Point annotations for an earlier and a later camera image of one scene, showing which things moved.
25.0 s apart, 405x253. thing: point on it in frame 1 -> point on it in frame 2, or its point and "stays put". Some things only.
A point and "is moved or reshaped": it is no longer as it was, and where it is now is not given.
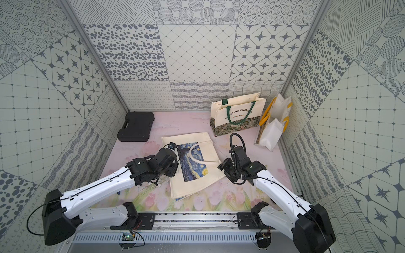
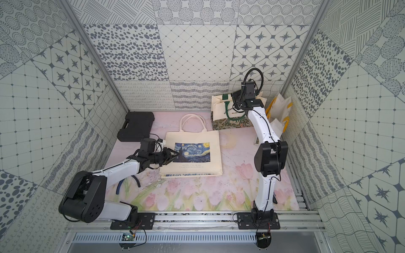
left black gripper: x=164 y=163 -> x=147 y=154
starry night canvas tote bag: x=198 y=163 is moved or reshaped
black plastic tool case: x=137 y=127 stays put
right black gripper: x=224 y=165 -> x=235 y=94
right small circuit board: x=263 y=239 stays put
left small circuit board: x=128 y=236 stays put
